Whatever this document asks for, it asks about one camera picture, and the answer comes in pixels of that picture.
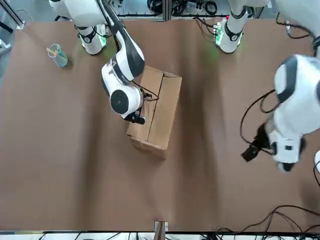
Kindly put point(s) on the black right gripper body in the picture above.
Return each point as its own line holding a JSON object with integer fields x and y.
{"x": 138, "y": 120}

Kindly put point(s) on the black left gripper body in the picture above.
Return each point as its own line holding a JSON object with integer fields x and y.
{"x": 262, "y": 138}

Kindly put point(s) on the brown cardboard box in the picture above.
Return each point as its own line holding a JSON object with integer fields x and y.
{"x": 165, "y": 105}

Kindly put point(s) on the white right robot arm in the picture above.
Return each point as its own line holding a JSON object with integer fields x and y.
{"x": 120, "y": 67}

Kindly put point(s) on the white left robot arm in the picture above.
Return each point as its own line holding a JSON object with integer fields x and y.
{"x": 295, "y": 100}

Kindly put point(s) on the white rounded device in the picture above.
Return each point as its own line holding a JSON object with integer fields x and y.
{"x": 317, "y": 161}

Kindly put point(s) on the clear green-tinted plastic cup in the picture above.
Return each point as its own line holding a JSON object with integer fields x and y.
{"x": 61, "y": 60}

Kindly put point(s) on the aluminium mount bracket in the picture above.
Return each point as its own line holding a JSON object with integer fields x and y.
{"x": 161, "y": 227}

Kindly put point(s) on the aluminium frame post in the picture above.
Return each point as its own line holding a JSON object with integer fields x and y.
{"x": 166, "y": 10}

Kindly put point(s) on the aluminium frame rail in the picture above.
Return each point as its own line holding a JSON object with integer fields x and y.
{"x": 15, "y": 22}

